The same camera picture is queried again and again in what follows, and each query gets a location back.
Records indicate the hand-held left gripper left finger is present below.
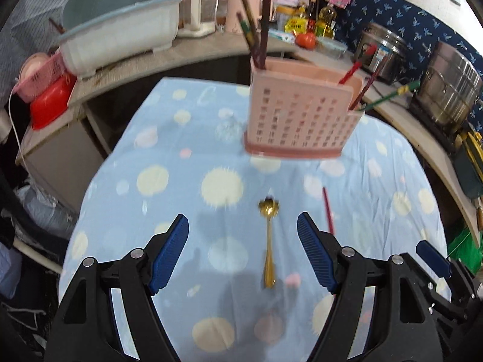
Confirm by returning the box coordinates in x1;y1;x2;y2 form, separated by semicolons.
44;214;189;362

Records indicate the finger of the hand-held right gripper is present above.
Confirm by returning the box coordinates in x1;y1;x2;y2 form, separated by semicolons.
415;239;474;295

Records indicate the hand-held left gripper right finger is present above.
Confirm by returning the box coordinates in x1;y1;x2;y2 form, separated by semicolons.
297;212;442;362

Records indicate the gold flower spoon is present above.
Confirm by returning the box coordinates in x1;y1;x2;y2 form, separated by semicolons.
257;195;280;289

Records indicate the pink perforated utensil basket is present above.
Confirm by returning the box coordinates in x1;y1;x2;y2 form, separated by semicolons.
243;60;366;160

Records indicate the green chopstick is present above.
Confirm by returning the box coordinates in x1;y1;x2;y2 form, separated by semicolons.
357;80;421;113
236;12;261;66

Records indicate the dark red chopstick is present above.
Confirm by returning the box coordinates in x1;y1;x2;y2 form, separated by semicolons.
349;68;382;112

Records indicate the thin dark maroon chopstick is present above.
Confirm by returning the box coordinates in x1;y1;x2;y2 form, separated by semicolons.
260;0;273;70

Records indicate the brown chopstick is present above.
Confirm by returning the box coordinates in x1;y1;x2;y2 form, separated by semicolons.
240;0;265;69

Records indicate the green net bag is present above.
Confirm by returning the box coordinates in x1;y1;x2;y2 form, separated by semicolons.
447;222;483;272

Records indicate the dark green box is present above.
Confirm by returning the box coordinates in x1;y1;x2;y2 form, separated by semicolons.
453;147;483;200

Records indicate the blue dotted tablecloth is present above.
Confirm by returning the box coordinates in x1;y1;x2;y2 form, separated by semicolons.
58;76;449;362

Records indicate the grey plastic bag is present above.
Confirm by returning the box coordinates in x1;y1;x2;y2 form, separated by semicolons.
15;185;78;234

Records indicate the large steel pot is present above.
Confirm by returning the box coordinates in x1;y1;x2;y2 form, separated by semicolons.
417;41;483;136

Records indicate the red plastic basin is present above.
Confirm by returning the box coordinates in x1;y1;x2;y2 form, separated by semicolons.
29;79;78;131

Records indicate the glass container green lid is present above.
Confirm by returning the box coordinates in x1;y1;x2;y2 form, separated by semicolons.
317;38;348;60

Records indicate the steel rice cooker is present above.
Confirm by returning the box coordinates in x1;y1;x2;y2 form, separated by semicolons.
353;23;410;84

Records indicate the red tomato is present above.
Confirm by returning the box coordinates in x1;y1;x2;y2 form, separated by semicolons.
295;32;317;49

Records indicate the pale blue dish tub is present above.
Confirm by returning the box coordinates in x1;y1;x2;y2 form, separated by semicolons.
59;0;182;80

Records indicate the small pink basket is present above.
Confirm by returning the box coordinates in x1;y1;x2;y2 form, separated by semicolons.
13;52;66;102

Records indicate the yellow packet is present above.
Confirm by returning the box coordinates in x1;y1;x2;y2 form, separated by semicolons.
284;17;308;34

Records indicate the yellow oil bottle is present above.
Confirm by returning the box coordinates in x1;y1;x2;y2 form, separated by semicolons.
317;3;336;38

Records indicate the dark blue printed cloth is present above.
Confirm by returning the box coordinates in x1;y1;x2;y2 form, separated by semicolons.
334;0;483;80

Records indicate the pink plastic container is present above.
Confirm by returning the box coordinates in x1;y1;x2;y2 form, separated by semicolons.
226;0;274;34

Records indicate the white cable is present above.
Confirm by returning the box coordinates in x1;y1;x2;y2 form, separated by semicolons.
8;77;33;182

